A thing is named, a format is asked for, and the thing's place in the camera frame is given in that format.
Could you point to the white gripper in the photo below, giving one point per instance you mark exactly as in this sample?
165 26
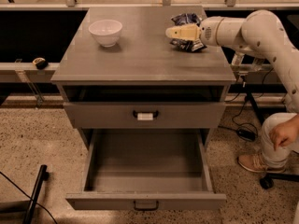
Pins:
209 33

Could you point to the blue chip bag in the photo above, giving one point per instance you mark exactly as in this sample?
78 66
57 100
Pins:
186 45

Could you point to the grey drawer cabinet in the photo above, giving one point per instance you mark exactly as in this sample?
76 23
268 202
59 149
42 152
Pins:
142 66

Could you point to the closed grey middle drawer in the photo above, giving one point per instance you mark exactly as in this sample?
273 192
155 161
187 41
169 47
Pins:
135 115

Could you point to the open grey bottom drawer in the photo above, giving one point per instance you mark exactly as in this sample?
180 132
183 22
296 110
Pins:
146 170

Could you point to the person bare hand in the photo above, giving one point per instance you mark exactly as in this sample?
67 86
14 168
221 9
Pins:
285 133

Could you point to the clear water bottle left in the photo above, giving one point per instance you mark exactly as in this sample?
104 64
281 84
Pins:
237 59

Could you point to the clear water bottle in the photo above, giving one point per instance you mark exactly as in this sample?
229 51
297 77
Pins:
237 59
257 64

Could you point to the clear water bottle right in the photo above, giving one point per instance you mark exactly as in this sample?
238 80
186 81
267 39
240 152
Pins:
257 64

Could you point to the white ceramic bowl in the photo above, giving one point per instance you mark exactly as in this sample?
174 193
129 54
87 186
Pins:
106 32

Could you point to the tan sneaker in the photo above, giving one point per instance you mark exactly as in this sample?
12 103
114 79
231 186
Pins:
256 164

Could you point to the person leg light trousers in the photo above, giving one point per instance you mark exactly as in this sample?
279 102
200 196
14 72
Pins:
276 158

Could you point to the black yellow tape measure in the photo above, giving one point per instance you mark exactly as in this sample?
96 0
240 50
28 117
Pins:
40 63

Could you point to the black stand leg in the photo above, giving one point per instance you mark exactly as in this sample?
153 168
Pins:
42 176

